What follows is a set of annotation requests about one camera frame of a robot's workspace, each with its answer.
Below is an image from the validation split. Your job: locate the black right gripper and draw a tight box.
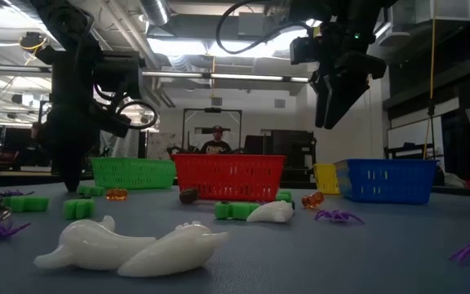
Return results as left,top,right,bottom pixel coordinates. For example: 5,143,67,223
308,22,388,131

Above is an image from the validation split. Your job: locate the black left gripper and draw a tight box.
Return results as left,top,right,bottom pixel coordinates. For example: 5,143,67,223
34,101,133,193

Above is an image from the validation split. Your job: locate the green toy block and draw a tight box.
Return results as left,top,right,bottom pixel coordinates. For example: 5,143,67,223
63,198,96,221
2,195,51,213

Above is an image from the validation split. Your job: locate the orange translucent pumpkin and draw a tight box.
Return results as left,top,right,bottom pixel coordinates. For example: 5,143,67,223
301,191,326,210
104,187,130,202

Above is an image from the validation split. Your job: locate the white plastic ghost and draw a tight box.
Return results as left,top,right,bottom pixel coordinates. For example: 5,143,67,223
33,215,157,271
246,199,295,224
116,220,230,278

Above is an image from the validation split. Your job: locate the blue plastic basket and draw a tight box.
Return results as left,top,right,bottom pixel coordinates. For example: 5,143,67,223
335,158,439,206

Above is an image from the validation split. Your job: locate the grey cloth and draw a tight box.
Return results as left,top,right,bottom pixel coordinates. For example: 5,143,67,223
98,130,141,158

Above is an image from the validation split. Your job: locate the green plastic basket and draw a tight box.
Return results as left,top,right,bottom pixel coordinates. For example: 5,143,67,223
91,157,178,190

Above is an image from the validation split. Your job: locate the black cabinet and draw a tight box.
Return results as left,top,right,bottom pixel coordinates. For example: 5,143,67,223
242,129,317,184

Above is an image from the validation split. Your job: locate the yellow plastic basket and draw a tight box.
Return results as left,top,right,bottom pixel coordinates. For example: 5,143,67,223
313,163,341,196

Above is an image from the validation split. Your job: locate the grey ceiling unit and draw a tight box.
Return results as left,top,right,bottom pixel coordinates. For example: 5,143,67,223
237,11,267,38

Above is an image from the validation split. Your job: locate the red plastic basket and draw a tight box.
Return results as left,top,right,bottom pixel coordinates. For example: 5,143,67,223
172,154,288,203

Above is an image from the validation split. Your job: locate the long ceiling light bar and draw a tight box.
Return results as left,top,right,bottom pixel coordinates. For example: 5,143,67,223
140,69,313,83

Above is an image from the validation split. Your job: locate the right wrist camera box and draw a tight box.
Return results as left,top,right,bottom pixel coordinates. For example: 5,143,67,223
290,36,322,66

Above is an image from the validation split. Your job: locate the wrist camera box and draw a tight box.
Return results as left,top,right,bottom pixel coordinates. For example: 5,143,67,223
290,36,322,66
93,54,145,102

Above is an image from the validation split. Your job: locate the white wall board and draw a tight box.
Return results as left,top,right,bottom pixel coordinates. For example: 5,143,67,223
386,116,444,150

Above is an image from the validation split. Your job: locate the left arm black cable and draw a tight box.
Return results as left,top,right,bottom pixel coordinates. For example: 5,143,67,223
91,81,159,131

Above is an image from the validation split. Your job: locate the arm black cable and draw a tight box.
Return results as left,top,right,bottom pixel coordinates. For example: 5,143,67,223
91,81,159,131
215,0,316,56

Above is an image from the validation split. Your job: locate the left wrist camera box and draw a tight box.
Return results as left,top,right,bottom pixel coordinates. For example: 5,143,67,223
93,54,145,102

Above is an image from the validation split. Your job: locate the black metal frame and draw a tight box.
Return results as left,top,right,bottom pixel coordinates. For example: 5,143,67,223
181,107,243,155

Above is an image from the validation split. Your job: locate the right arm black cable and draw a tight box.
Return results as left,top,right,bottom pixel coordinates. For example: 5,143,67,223
215,0,316,56

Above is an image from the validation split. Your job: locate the hanging yellow cord reel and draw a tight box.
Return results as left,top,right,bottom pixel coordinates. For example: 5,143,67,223
18,31,51,53

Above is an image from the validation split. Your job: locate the silver ceiling duct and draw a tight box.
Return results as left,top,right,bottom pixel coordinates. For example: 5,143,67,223
139,0,171,26

